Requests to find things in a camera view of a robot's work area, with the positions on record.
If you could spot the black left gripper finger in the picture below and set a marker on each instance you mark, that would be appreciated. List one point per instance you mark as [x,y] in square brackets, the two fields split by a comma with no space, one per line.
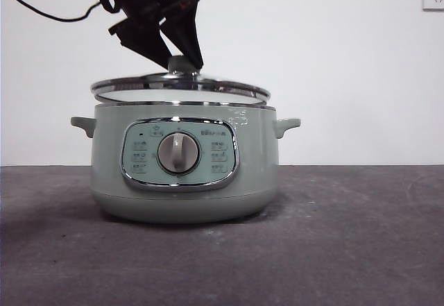
[184,32]
[142,39]

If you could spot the glass lid with green knob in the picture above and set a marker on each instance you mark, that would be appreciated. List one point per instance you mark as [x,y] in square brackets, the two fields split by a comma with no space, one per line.
[180,82]

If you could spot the pale green electric cooking pot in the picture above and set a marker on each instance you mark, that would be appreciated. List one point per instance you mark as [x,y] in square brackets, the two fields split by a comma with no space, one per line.
[104,167]

